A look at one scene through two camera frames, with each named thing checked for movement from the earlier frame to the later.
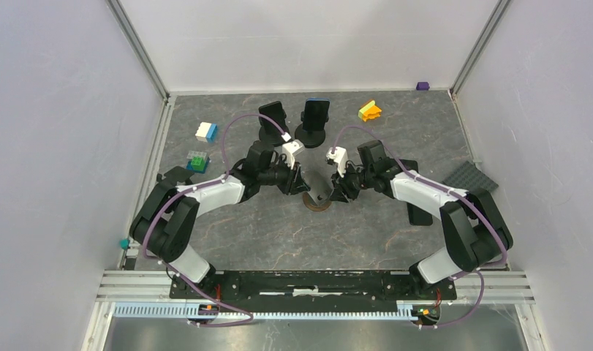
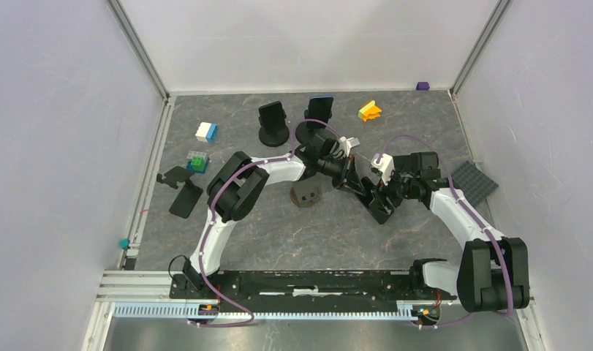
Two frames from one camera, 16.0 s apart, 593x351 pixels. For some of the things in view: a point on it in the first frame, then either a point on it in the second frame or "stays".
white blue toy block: x=207 y=132 stays
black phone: x=418 y=217 → x=374 y=201
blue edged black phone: x=316 y=112 stays
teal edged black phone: x=275 y=111 stays
